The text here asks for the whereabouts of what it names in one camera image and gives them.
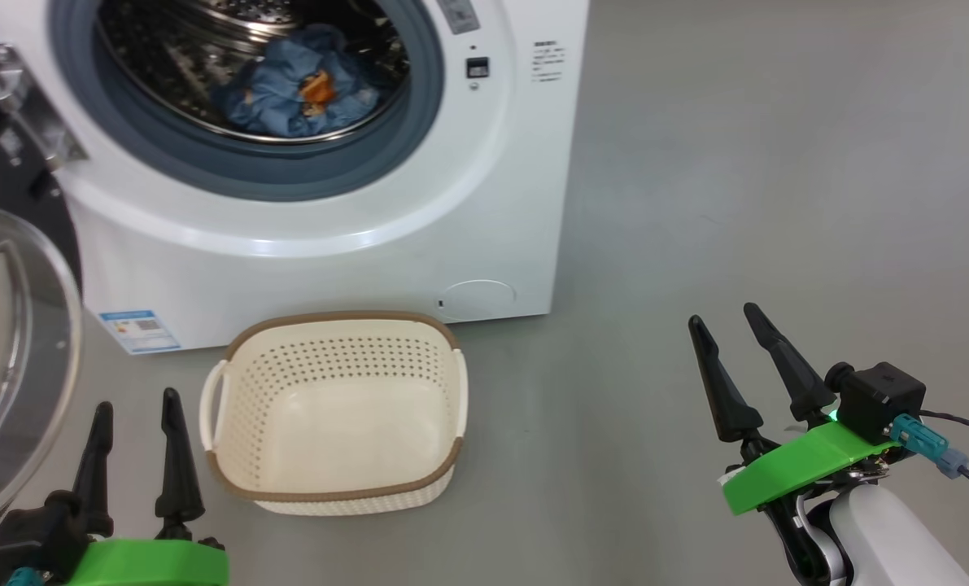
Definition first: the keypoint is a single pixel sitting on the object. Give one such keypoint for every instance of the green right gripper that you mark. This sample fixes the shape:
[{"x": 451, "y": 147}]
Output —
[{"x": 801, "y": 468}]

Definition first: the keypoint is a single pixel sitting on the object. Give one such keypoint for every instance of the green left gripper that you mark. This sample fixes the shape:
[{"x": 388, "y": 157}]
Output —
[{"x": 150, "y": 561}]

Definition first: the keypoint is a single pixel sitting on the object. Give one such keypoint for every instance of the black round glass washer door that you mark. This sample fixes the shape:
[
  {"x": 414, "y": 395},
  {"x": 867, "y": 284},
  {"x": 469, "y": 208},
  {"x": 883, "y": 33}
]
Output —
[{"x": 12, "y": 366}]

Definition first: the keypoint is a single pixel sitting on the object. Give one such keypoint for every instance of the blue garment small orange prints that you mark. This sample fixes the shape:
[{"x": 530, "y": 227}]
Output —
[{"x": 256, "y": 98}]

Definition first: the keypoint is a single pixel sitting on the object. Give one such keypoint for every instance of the blue garment large orange print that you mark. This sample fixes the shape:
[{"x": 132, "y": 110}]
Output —
[{"x": 346, "y": 81}]

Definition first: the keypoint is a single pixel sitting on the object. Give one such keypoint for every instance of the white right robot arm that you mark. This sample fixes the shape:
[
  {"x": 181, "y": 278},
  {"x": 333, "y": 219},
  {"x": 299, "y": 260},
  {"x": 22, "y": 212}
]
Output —
[{"x": 899, "y": 545}]

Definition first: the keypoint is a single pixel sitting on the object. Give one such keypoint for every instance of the white front-load washing machine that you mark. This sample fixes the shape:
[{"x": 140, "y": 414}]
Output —
[{"x": 492, "y": 203}]

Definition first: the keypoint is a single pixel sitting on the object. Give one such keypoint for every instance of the silver metal door hinge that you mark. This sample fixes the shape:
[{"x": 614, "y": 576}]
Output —
[{"x": 37, "y": 122}]

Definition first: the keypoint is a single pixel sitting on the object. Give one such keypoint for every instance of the steel perforated washer drum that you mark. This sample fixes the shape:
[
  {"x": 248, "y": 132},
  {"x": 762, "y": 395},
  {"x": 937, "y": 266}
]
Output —
[{"x": 167, "y": 73}]

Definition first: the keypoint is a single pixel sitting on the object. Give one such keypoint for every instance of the black square door latch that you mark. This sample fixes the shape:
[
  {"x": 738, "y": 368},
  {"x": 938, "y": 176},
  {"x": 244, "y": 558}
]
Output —
[{"x": 477, "y": 67}]

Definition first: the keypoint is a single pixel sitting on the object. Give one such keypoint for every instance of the blue energy label sticker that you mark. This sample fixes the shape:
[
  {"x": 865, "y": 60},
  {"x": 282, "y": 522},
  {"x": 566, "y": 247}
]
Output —
[{"x": 138, "y": 331}]

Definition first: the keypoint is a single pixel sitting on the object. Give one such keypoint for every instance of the cream perforated basket brown rim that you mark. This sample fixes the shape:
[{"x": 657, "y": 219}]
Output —
[{"x": 329, "y": 439}]

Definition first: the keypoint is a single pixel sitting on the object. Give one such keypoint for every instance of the round white filter cover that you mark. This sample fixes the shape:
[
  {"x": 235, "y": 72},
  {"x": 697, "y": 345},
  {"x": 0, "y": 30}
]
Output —
[{"x": 477, "y": 299}]

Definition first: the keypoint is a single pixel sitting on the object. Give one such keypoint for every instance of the small printed text label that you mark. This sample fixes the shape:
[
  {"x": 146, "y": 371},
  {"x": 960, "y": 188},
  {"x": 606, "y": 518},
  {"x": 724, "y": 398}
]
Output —
[{"x": 549, "y": 61}]

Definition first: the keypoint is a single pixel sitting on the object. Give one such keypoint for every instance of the grey rectangular label strip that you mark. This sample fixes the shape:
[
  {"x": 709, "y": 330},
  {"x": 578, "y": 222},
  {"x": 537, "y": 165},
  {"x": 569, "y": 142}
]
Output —
[{"x": 458, "y": 15}]

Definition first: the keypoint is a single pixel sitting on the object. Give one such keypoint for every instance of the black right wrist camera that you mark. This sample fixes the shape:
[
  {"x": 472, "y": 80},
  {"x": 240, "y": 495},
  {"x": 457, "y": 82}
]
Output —
[{"x": 879, "y": 399}]

